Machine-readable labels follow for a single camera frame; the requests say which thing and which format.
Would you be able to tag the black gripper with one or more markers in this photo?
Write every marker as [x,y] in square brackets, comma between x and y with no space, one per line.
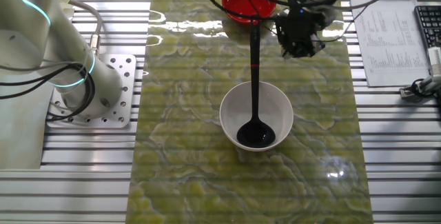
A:
[299,24]

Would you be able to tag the black ladle with red accents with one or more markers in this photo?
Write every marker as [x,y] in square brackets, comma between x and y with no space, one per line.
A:
[255,134]

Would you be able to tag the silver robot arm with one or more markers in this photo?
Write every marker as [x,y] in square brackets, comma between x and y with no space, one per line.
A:
[31,45]

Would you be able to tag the red bowl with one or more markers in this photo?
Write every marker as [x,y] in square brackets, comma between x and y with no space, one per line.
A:
[241,0]

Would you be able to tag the white bowl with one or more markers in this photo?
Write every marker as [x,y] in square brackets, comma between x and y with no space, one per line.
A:
[234,113]

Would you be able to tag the printed table paper sheet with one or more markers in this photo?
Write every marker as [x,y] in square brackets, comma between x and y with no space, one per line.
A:
[389,51]

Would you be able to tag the black keyboard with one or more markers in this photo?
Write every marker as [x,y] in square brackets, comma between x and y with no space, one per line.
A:
[430,24]

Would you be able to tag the green marble pattern mat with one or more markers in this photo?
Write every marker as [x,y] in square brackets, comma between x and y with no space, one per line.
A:
[193,182]

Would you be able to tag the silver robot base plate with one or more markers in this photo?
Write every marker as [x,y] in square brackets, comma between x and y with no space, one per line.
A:
[125,79]

